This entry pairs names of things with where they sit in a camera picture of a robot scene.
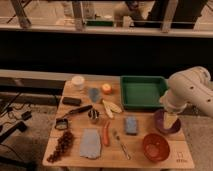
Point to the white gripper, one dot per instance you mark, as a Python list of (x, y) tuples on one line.
[(169, 119)]

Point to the yellow banana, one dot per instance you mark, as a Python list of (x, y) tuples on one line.
[(111, 108)]

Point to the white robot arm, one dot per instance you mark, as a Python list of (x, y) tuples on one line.
[(188, 86)]

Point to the purple bowl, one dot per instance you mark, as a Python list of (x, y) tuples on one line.
[(159, 123)]

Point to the red bowl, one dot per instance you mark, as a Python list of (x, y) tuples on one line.
[(155, 147)]

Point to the blue sponge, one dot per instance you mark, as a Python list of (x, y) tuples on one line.
[(131, 127)]

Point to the green plastic tray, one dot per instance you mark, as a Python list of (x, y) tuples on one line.
[(142, 92)]

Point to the metal fork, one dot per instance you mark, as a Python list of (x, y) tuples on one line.
[(124, 149)]

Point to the orange carrot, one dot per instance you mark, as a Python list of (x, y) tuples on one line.
[(105, 133)]

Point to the orange apple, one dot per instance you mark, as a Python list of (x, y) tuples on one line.
[(106, 88)]

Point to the small metal cup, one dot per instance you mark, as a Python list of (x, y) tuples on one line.
[(93, 115)]

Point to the white lidded cup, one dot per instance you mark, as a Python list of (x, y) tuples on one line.
[(78, 82)]

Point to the black rectangular block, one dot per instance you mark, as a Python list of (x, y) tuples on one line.
[(71, 101)]

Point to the bunch of dark grapes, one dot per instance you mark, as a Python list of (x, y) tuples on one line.
[(63, 144)]

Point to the black handled knife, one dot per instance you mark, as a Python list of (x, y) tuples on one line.
[(78, 110)]

